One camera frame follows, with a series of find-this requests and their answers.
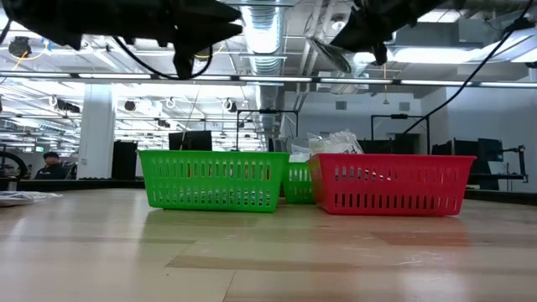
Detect black round mesh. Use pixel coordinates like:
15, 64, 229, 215
0, 190, 63, 208
308, 36, 354, 76

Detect black monitor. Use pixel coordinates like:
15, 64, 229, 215
168, 130, 214, 152

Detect green plastic slotted basket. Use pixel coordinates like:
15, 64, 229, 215
137, 149, 291, 214
283, 161, 316, 206

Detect black round wheel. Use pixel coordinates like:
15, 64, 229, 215
0, 150, 29, 180

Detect black cabinet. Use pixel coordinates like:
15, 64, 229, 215
110, 139, 139, 178

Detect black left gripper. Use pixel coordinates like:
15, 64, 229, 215
79, 0, 245, 81

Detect clear vanity pack bag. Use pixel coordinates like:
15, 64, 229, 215
307, 128, 364, 156

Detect red plastic slotted basket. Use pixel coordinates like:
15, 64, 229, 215
305, 152, 478, 218

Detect black cable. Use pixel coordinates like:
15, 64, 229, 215
111, 35, 216, 82
402, 0, 537, 136

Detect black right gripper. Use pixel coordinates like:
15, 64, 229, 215
330, 0, 446, 67

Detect black equipment rig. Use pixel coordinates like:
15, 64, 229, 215
430, 137, 529, 192

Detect white pillar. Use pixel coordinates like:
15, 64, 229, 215
76, 82, 117, 180

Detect black ceiling device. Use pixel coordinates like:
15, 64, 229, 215
8, 36, 33, 58

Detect black metal frame stand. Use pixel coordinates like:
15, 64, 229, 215
370, 112, 432, 154

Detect long ceiling light strip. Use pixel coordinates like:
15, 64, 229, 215
0, 70, 537, 89

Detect person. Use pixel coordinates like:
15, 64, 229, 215
33, 150, 70, 180

